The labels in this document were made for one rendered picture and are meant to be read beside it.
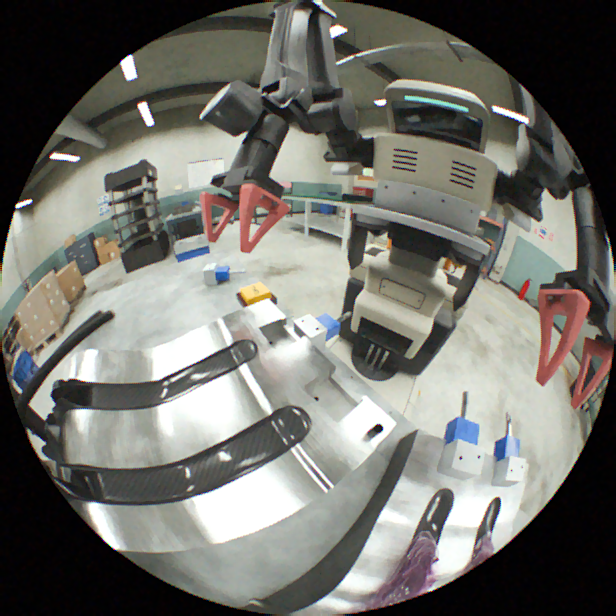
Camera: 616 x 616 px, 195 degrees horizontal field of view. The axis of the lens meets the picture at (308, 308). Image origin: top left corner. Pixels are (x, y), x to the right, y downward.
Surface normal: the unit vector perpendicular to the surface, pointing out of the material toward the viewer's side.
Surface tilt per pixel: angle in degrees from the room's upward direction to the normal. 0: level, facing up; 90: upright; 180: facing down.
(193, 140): 90
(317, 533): 0
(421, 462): 0
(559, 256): 90
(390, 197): 90
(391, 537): 23
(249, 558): 0
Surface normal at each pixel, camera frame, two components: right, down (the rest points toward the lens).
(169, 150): 0.55, 0.52
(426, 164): -0.60, 0.58
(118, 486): 0.41, -0.85
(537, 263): -0.83, 0.32
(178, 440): 0.04, -0.80
